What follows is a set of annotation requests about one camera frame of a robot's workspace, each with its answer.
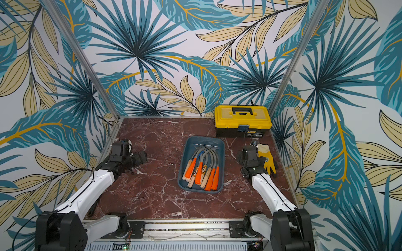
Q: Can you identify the wooden handle sickle plain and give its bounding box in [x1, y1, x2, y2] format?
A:
[201, 155, 213, 189]

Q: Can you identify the wooden sickle labelled handle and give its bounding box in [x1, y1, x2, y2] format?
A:
[201, 150, 212, 182]

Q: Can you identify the wooden sickle yellow label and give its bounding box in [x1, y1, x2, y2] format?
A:
[187, 149, 205, 188]

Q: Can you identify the teal plastic tray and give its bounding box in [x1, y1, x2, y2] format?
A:
[178, 136, 225, 194]

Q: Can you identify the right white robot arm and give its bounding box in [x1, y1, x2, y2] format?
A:
[238, 145, 315, 251]

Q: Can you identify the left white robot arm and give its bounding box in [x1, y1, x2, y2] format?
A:
[35, 140, 148, 251]

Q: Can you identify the yellow work glove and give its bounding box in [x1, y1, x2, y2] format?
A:
[257, 143, 276, 175]

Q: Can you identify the yellow black toolbox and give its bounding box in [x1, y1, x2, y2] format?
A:
[214, 105, 272, 138]

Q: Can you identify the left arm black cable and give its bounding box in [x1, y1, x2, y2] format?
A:
[10, 169, 95, 251]

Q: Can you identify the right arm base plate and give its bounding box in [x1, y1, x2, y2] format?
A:
[229, 218, 273, 239]

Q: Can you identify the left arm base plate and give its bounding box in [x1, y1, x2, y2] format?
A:
[102, 221, 146, 239]

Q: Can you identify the front aluminium rail frame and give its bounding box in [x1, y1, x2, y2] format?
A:
[43, 219, 321, 251]

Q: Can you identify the left aluminium corner post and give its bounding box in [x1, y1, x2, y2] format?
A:
[42, 0, 120, 120]

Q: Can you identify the aluminium corner post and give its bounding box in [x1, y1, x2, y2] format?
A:
[42, 0, 120, 120]
[269, 1, 329, 115]

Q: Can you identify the right aluminium corner post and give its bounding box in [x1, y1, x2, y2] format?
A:
[269, 1, 329, 115]

